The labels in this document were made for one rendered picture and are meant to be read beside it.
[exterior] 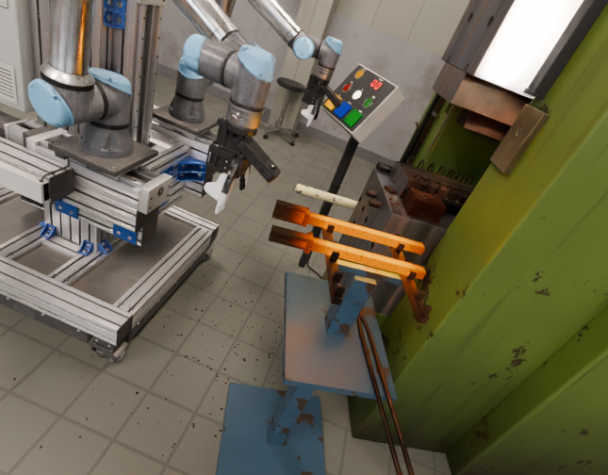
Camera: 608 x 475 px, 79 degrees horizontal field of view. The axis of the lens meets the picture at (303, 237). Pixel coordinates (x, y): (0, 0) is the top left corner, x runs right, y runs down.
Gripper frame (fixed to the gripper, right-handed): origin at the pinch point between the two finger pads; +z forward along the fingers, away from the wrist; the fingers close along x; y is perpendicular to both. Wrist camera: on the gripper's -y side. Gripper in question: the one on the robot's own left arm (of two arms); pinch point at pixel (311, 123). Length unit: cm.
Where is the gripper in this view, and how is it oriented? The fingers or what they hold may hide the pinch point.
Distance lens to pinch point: 175.3
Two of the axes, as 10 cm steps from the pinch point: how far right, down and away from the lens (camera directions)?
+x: -2.4, 4.8, -8.4
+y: -9.2, -4.0, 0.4
